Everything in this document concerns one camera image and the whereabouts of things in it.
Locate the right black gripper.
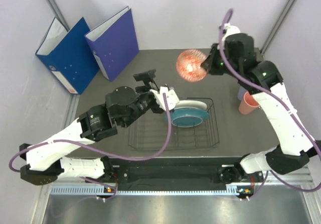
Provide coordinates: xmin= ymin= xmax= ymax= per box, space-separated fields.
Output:
xmin=202 ymin=43 xmax=241 ymax=78

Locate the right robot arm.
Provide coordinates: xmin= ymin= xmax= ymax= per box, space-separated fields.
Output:
xmin=201 ymin=30 xmax=320 ymax=182

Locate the pink plastic cup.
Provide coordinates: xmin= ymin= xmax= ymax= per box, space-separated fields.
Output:
xmin=239 ymin=91 xmax=259 ymax=115

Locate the white plate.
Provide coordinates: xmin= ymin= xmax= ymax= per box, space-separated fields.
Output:
xmin=175 ymin=100 xmax=207 ymax=111

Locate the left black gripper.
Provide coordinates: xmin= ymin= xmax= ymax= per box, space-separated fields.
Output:
xmin=121 ymin=69 xmax=162 ymax=129

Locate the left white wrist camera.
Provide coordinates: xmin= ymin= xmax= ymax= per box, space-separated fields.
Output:
xmin=149 ymin=86 xmax=180 ymax=111

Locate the black wire dish rack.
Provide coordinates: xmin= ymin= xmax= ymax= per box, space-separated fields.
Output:
xmin=128 ymin=97 xmax=220 ymax=151

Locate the purple ring binder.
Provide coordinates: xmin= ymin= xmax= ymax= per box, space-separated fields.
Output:
xmin=85 ymin=7 xmax=139 ymax=81

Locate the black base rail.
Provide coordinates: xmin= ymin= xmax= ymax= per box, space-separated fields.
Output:
xmin=85 ymin=156 xmax=251 ymax=184

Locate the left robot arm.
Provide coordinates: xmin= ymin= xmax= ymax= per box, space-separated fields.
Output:
xmin=20 ymin=69 xmax=164 ymax=185

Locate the blue ring binder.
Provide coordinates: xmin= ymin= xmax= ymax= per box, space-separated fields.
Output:
xmin=35 ymin=18 xmax=99 ymax=94

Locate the lilac plastic cup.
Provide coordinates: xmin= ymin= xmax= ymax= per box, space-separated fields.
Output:
xmin=237 ymin=86 xmax=247 ymax=101

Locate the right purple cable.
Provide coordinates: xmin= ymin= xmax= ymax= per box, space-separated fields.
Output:
xmin=217 ymin=8 xmax=321 ymax=192

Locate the teal plate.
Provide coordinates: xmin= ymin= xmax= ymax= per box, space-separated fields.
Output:
xmin=170 ymin=107 xmax=210 ymax=128

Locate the grey cable duct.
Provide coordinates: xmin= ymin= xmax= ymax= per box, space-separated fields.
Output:
xmin=50 ymin=185 xmax=252 ymax=196

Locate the red patterned bowl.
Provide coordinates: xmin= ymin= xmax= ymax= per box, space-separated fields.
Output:
xmin=176 ymin=49 xmax=207 ymax=82

